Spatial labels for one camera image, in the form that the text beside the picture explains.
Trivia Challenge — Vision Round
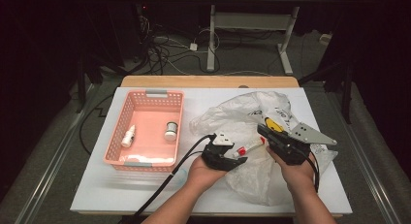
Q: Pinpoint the black stand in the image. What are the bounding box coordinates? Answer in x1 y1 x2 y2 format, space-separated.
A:
299 57 354 125
76 53 105 113

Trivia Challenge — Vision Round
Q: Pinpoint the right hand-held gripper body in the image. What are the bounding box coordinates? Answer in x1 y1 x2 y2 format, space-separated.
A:
268 121 337 166

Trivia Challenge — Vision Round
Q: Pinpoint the person's left hand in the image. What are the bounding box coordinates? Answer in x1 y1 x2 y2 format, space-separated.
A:
187 156 227 189

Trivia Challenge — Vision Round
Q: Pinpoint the small white dropper bottle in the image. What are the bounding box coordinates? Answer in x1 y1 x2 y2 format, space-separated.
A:
120 124 137 148

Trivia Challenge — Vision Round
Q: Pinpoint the tangle of black floor cables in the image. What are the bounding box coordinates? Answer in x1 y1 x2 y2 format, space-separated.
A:
137 14 222 77

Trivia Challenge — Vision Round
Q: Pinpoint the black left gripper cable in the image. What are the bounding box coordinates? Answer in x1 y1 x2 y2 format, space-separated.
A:
133 133 217 218

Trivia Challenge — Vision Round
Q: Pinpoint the white-legged desk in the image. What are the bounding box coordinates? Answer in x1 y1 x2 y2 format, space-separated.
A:
193 0 344 76

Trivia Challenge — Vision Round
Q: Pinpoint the metal floor rail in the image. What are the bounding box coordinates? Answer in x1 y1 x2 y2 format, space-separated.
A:
323 87 403 224
20 83 98 224

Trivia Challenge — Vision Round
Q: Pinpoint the white jar with green label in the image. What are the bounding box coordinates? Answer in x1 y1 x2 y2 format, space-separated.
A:
163 120 179 143

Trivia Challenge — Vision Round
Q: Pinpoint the white board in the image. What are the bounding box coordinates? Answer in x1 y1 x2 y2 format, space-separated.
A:
70 86 353 215

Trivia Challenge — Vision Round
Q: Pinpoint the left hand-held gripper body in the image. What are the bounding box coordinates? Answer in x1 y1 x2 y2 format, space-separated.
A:
201 131 238 173

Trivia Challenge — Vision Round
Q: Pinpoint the red and white toothpaste tube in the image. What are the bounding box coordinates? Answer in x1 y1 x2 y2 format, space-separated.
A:
233 136 267 159

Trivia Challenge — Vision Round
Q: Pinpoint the black floor cable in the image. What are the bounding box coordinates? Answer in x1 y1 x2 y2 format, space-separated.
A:
79 93 114 156

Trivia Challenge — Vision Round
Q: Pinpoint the white smiley plastic bag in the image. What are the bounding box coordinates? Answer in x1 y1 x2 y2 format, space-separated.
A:
189 90 339 208

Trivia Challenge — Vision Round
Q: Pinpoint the person's right hand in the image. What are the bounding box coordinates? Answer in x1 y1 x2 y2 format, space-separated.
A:
265 145 317 194

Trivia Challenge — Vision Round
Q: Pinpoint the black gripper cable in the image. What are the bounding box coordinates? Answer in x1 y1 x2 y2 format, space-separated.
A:
301 149 322 193
133 133 217 218

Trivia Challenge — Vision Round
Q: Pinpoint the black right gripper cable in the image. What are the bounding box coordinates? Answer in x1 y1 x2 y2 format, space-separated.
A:
301 149 322 193

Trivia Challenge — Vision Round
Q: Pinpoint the pink perforated plastic basket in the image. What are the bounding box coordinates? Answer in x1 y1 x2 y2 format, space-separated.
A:
103 88 185 173

